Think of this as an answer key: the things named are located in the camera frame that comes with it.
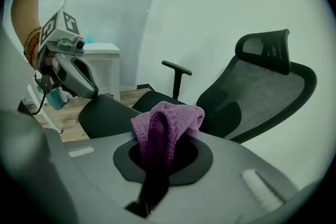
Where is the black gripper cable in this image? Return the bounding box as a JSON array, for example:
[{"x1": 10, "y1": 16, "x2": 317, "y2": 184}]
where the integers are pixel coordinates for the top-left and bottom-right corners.
[{"x1": 31, "y1": 91, "x2": 48, "y2": 116}]

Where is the brown bead bracelet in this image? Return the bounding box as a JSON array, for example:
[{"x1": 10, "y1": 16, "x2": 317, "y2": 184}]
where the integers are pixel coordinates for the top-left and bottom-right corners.
[{"x1": 23, "y1": 26, "x2": 43, "y2": 66}]

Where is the purple knitted cloth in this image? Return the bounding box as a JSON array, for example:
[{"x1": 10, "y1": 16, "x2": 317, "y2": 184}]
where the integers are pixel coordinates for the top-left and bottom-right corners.
[{"x1": 131, "y1": 101, "x2": 205, "y2": 212}]

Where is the person's left hand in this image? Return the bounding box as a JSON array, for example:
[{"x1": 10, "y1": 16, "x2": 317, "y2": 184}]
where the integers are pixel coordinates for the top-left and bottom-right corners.
[{"x1": 43, "y1": 51, "x2": 57, "y2": 68}]

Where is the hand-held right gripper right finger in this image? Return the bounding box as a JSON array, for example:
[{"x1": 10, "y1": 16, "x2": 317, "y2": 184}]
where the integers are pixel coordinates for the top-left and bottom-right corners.
[{"x1": 149, "y1": 130, "x2": 300, "y2": 224}]

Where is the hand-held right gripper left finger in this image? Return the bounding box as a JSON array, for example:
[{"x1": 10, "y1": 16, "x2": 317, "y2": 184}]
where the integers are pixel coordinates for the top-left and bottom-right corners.
[{"x1": 48, "y1": 130, "x2": 148, "y2": 224}]

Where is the black mesh office chair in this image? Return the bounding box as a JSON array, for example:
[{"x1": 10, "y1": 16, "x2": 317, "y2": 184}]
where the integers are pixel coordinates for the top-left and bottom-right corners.
[{"x1": 131, "y1": 28, "x2": 318, "y2": 144}]

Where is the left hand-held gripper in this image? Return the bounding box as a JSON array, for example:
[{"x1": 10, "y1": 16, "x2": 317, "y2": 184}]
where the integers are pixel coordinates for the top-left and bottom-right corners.
[{"x1": 34, "y1": 7, "x2": 99, "y2": 111}]

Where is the person's left forearm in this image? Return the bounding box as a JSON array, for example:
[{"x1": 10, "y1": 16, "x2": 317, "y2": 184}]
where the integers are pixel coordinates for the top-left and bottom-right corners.
[{"x1": 10, "y1": 0, "x2": 43, "y2": 35}]

